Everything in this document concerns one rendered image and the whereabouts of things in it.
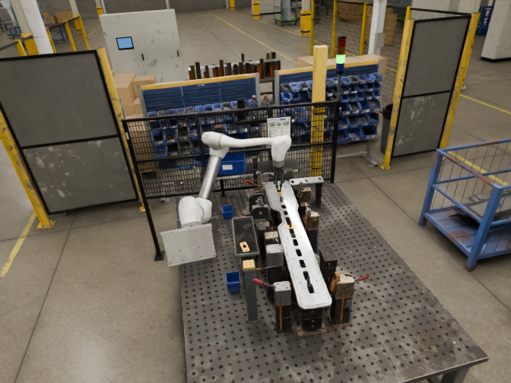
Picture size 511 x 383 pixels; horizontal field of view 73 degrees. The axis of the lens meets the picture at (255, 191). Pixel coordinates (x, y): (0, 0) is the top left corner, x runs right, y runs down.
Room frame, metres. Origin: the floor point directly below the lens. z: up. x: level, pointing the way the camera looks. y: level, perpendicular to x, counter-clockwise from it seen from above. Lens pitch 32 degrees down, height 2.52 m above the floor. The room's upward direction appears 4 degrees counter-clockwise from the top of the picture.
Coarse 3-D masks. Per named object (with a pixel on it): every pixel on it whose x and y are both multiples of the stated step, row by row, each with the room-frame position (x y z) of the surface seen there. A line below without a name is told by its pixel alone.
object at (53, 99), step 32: (0, 64) 3.64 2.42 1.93; (32, 64) 3.69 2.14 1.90; (64, 64) 3.74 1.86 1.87; (96, 64) 3.80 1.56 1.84; (0, 96) 3.62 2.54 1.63; (32, 96) 3.67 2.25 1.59; (64, 96) 3.72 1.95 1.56; (96, 96) 3.78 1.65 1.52; (0, 128) 3.57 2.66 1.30; (32, 128) 3.65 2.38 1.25; (64, 128) 3.71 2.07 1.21; (96, 128) 3.77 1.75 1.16; (32, 160) 3.63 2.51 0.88; (64, 160) 3.68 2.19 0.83; (96, 160) 3.75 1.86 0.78; (128, 160) 3.82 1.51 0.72; (32, 192) 3.58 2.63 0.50; (64, 192) 3.66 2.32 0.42; (96, 192) 3.74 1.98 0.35; (128, 192) 3.81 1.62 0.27
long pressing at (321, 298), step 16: (272, 192) 2.43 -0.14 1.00; (288, 192) 2.41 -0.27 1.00; (272, 208) 2.20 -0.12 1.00; (288, 208) 2.18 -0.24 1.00; (288, 240) 1.81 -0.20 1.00; (304, 240) 1.80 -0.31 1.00; (288, 256) 1.65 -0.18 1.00; (304, 256) 1.64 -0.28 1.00; (320, 272) 1.50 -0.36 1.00; (304, 288) 1.38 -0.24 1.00; (320, 288) 1.37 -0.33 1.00; (304, 304) 1.27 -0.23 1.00; (320, 304) 1.26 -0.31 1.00
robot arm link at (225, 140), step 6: (222, 138) 2.57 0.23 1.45; (228, 138) 2.56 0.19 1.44; (258, 138) 2.59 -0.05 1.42; (264, 138) 2.59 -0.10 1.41; (270, 138) 2.59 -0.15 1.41; (276, 138) 2.55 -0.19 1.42; (282, 138) 2.53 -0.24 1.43; (288, 138) 2.56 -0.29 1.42; (222, 144) 2.55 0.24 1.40; (228, 144) 2.54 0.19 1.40; (234, 144) 2.53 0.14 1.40; (240, 144) 2.53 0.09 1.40; (246, 144) 2.54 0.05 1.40; (252, 144) 2.55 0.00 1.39; (258, 144) 2.57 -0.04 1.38; (270, 144) 2.57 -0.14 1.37; (288, 144) 2.50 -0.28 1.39
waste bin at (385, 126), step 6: (384, 108) 5.08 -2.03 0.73; (390, 108) 5.25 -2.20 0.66; (384, 114) 5.03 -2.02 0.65; (390, 114) 4.91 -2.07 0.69; (384, 120) 5.04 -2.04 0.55; (390, 120) 4.92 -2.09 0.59; (384, 126) 5.02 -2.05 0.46; (384, 132) 5.01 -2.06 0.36; (384, 138) 4.99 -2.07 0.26; (384, 144) 4.98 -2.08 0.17; (384, 150) 4.97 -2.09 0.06
